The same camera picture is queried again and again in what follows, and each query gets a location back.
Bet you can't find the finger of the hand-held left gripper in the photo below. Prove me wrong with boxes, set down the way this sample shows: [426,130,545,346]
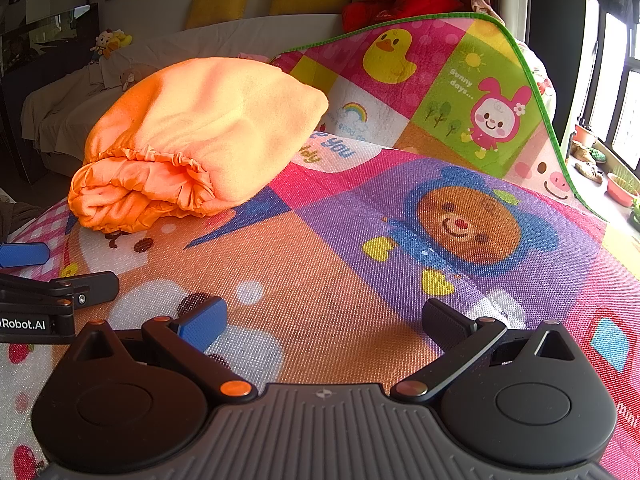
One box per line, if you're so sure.
[0,270,120,309]
[0,242,50,269]

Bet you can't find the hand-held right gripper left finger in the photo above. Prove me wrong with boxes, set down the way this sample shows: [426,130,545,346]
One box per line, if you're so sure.
[64,296,258,404]

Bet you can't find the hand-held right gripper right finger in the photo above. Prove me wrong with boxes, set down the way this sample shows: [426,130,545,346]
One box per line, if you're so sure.
[390,299,589,402]

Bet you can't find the orange pumpkin costume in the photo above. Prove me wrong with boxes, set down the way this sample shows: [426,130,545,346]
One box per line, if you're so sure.
[67,57,330,234]

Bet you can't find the dark cloth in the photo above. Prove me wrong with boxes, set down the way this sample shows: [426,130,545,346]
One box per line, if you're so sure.
[0,199,47,242]

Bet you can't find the colourful cartoon play mat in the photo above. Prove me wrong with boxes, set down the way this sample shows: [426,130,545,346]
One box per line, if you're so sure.
[0,11,640,480]

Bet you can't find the sofa with white cover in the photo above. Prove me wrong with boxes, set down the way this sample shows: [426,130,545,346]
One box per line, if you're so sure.
[20,12,346,178]

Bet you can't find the dark glass cabinet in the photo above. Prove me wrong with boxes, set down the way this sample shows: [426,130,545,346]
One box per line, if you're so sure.
[0,2,101,187]

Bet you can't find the small beige plush toy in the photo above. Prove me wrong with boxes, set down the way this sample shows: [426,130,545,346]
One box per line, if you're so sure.
[118,63,159,92]

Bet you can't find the pair of sandals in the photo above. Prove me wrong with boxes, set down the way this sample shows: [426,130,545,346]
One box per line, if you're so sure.
[569,141,607,184]

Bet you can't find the pink tray of grass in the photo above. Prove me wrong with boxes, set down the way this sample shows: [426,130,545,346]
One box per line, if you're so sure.
[606,166,640,208]

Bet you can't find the yellow plush toy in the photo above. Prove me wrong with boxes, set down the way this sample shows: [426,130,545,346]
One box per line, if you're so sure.
[89,28,134,61]

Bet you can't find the brown flower pot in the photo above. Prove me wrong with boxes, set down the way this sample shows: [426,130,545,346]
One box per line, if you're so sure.
[572,124,599,149]

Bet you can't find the white patterned pillow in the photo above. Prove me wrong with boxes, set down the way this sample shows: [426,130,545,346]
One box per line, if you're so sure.
[520,42,558,121]

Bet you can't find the black framed window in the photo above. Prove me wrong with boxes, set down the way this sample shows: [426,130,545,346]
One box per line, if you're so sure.
[580,0,640,176]

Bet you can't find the small pink soft toy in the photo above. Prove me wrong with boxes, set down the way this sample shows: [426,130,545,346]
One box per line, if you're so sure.
[469,0,502,22]

